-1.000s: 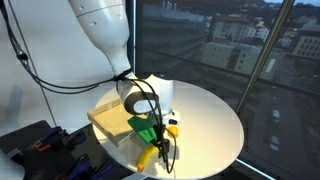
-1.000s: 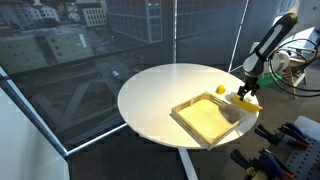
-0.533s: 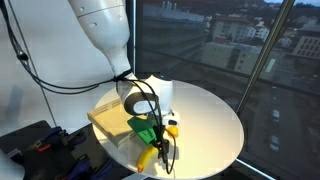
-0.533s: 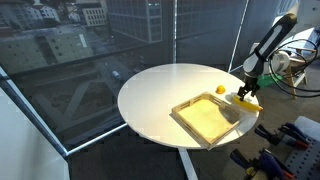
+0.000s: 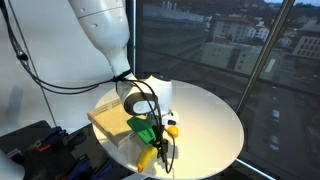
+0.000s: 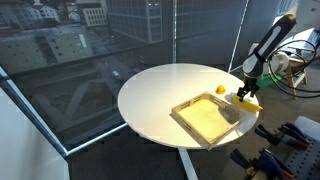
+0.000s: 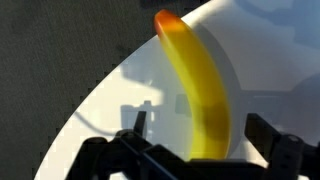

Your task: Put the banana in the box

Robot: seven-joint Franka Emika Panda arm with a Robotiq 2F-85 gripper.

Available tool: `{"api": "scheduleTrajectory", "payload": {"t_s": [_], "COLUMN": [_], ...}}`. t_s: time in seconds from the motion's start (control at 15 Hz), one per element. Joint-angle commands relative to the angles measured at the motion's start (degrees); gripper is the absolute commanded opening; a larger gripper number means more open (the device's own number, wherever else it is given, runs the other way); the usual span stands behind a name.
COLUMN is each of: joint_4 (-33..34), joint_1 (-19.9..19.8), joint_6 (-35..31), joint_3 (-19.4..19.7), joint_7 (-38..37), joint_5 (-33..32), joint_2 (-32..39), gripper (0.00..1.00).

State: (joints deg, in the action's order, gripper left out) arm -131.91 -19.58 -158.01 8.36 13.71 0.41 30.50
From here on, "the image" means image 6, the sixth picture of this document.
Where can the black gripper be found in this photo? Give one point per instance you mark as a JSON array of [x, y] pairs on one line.
[[249, 86]]

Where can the yellow banana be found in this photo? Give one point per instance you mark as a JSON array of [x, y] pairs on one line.
[[250, 105]]

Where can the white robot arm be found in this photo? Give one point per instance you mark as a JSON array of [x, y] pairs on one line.
[[266, 43]]

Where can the shallow wooden box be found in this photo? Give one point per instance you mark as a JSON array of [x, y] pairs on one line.
[[206, 118]]

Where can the small yellow lemon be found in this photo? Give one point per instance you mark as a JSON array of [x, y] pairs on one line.
[[220, 89]]

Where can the wooden stool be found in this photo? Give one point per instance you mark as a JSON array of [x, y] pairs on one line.
[[298, 71]]

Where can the diagonal metal window pole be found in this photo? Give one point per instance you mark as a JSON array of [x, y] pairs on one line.
[[238, 36]]

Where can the perforated metal board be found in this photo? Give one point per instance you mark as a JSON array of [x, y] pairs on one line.
[[305, 160]]

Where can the white table leg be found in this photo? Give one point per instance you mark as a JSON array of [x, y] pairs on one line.
[[188, 165]]

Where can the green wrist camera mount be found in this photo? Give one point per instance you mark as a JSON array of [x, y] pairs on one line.
[[266, 81]]

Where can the grey window frame bar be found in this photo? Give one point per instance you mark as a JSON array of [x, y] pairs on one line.
[[36, 115]]

